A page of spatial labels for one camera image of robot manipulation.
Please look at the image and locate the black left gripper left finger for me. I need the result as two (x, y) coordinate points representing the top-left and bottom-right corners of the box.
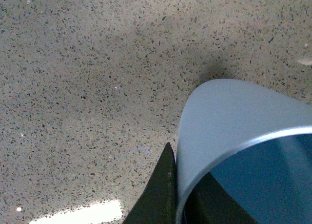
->
(123, 143), (176, 224)

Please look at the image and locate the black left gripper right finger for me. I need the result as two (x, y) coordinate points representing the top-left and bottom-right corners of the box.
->
(183, 173), (257, 224)

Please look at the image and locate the light blue plastic cup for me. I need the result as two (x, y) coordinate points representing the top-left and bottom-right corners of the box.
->
(176, 79), (312, 224)

